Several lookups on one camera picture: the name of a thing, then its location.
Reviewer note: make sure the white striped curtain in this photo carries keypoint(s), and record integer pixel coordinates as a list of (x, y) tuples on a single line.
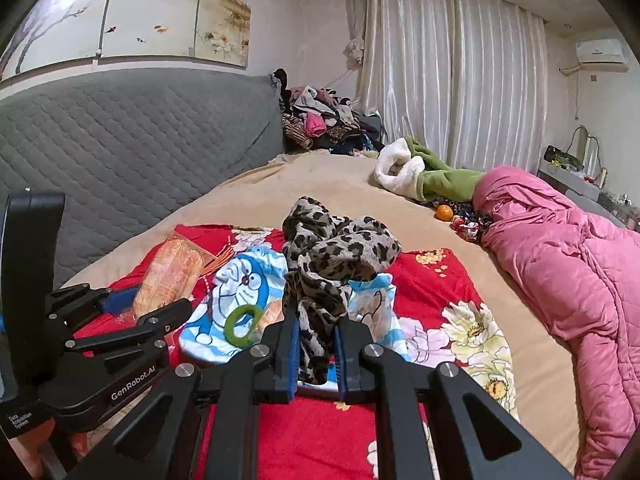
[(466, 78)]

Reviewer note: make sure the large bread package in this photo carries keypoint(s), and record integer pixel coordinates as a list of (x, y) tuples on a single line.
[(273, 313)]

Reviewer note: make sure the leopard print scrunchie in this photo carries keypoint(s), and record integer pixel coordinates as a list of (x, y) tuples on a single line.
[(325, 253)]

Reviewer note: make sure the orange fruit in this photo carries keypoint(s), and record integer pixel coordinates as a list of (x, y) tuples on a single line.
[(444, 213)]

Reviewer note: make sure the cluttered side desk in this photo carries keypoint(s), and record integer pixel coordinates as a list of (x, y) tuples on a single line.
[(578, 173)]

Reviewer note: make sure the beige bed sheet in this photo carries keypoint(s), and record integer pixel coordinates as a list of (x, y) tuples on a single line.
[(546, 398)]

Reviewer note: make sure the green fuzzy hair scrunchie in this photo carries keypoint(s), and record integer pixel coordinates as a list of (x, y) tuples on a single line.
[(240, 328)]

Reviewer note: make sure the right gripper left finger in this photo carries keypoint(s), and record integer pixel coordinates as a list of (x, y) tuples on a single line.
[(203, 422)]

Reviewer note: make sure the grey quilted headboard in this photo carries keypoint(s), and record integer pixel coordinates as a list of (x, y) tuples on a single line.
[(130, 147)]

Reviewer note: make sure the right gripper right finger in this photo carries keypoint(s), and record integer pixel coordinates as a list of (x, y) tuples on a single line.
[(434, 422)]

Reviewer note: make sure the floral wall painting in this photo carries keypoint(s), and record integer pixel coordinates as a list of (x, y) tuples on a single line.
[(57, 31)]

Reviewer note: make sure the small bread package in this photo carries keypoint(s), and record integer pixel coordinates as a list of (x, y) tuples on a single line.
[(172, 274)]

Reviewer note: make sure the green and white garment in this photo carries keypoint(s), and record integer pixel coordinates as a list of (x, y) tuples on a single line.
[(407, 168)]

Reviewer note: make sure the pile of clothes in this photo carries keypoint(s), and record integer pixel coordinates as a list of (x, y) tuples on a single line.
[(319, 119)]

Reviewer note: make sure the beige sheer scrunchie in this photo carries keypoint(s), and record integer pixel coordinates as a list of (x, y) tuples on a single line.
[(374, 308)]

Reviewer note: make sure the pink quilted comforter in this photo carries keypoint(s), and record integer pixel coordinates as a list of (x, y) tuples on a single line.
[(579, 274)]

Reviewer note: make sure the white air conditioner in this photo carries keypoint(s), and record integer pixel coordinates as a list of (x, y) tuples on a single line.
[(600, 55)]

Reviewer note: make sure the blue striped cartoon tray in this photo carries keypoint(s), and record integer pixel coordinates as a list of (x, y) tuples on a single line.
[(255, 276)]

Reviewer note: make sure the red floral blanket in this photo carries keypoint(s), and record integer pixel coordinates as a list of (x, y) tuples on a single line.
[(443, 319)]

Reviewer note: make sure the colourful snack wrappers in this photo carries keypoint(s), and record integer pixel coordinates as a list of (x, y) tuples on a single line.
[(468, 223)]

